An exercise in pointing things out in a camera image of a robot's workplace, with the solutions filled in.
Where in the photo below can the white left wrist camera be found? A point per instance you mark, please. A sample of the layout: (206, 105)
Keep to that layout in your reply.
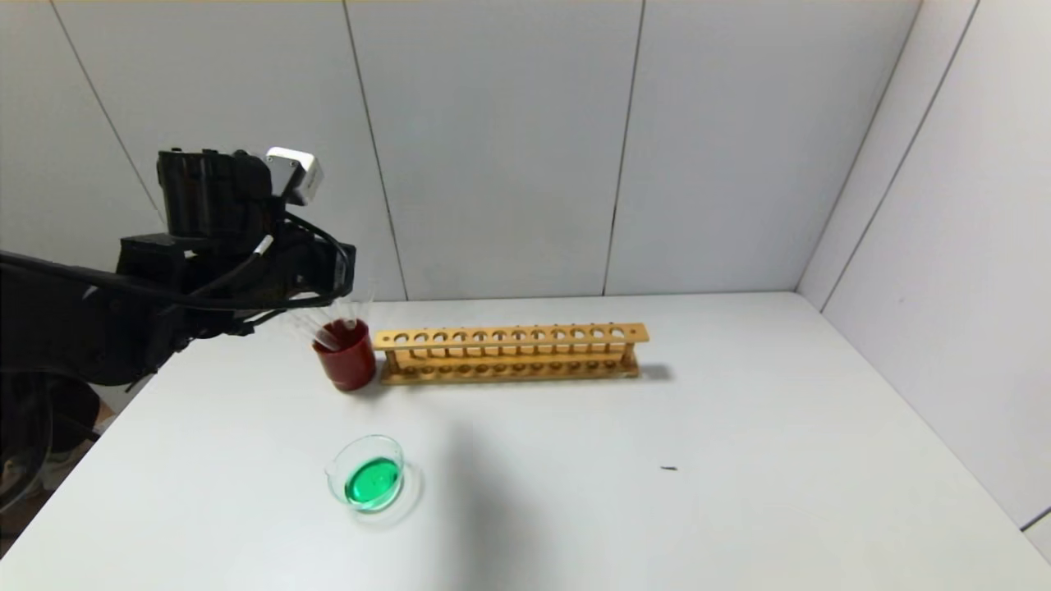
(297, 174)

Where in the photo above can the clear glass dish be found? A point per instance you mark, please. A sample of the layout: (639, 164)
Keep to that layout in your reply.
(374, 484)

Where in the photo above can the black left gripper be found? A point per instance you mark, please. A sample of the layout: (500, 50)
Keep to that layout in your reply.
(343, 268)

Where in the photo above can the wooden test tube rack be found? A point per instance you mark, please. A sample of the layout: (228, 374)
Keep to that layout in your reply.
(509, 336)

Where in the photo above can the grey white sneaker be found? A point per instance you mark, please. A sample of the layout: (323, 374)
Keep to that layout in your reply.
(61, 464)

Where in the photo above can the red plastic cup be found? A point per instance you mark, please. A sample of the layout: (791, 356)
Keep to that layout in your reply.
(349, 365)

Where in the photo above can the empty clear glass test tube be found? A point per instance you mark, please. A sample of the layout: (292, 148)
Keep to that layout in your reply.
(316, 328)
(367, 310)

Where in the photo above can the person's black trousered leg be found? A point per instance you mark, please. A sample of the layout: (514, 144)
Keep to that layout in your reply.
(70, 410)

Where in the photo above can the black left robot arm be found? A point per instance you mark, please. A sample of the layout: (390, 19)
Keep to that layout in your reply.
(74, 320)

